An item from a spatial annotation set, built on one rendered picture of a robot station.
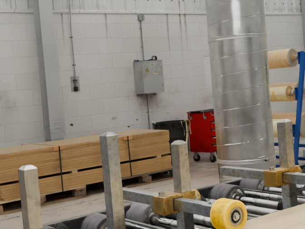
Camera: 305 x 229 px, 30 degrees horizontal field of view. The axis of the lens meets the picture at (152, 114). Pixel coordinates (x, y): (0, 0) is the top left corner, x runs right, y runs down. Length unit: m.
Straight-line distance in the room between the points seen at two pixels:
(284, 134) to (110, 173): 0.68
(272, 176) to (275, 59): 6.08
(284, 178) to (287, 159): 0.07
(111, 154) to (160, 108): 7.72
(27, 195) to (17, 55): 6.66
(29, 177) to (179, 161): 0.45
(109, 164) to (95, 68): 7.08
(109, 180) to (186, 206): 0.23
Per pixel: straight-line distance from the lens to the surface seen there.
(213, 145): 8.85
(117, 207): 1.49
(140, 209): 2.05
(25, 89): 7.99
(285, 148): 1.91
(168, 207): 1.58
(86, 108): 8.41
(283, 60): 7.81
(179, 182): 1.61
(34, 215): 1.38
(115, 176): 1.47
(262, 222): 1.53
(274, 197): 2.28
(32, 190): 1.37
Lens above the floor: 1.28
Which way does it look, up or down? 3 degrees down
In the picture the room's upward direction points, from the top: 5 degrees counter-clockwise
